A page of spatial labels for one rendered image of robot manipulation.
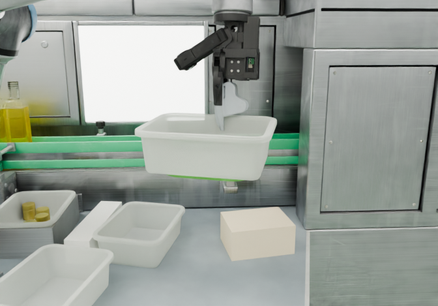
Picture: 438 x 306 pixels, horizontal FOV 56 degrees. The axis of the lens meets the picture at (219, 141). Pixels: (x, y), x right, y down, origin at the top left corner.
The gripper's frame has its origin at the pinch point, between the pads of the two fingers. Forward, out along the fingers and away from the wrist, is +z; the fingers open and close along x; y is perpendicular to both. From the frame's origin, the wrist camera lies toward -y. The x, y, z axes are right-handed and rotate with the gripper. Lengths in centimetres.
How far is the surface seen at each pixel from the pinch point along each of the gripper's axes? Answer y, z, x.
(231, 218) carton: -0.2, 25.8, 22.1
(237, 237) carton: 2.4, 28.0, 15.1
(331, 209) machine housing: 26, 26, 37
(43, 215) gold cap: -49, 27, 18
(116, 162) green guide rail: -38, 16, 39
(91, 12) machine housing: -50, -30, 48
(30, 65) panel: -70, -13, 45
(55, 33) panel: -61, -23, 46
